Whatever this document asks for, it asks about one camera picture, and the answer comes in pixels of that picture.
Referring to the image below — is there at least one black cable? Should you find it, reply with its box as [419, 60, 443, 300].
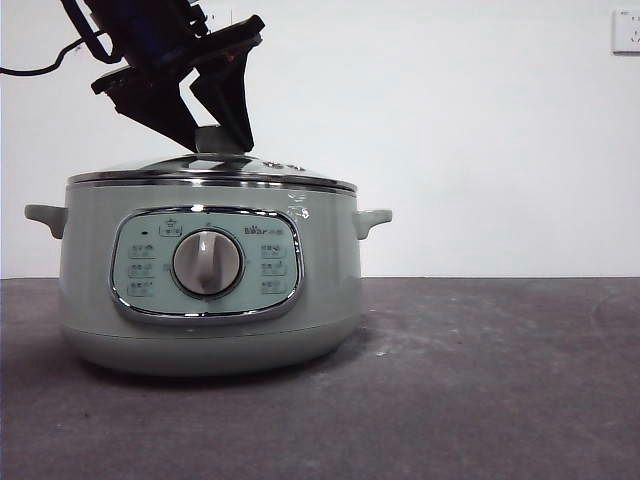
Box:
[0, 0, 119, 77]

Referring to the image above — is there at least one sage green electric pot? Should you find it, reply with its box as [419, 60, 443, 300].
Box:
[24, 177, 394, 377]

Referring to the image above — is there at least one glass lid with green knob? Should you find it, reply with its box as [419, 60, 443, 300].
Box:
[67, 124, 359, 194]

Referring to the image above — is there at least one white wall socket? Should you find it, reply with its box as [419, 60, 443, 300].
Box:
[611, 9, 640, 56]
[199, 6, 233, 31]

